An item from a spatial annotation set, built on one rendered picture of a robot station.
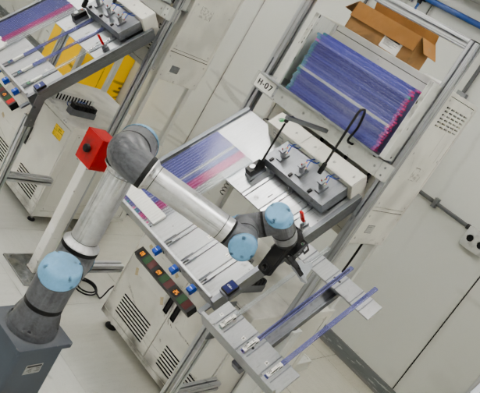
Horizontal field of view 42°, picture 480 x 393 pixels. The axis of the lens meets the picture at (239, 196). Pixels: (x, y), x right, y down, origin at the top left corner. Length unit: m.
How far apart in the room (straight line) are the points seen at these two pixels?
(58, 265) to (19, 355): 0.26
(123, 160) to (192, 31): 1.88
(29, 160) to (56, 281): 1.88
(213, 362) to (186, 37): 1.72
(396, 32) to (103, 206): 1.57
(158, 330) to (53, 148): 1.19
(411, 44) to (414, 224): 1.43
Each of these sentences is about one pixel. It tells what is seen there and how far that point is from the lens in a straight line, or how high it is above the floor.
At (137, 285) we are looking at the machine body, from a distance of 2.89.
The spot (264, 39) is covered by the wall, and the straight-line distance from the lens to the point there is 4.75.
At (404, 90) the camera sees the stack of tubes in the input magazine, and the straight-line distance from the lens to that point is 2.39.
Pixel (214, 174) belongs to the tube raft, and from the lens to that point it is 2.53.
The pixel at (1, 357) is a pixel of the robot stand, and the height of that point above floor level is 0.47.
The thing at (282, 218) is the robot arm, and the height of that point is 1.19.
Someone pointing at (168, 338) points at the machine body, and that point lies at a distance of 2.77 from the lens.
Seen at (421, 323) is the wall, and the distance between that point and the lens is 3.92.
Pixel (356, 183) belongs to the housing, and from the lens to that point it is 2.39.
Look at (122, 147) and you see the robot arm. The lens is 1.67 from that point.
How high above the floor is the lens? 1.68
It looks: 17 degrees down
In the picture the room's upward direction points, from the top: 31 degrees clockwise
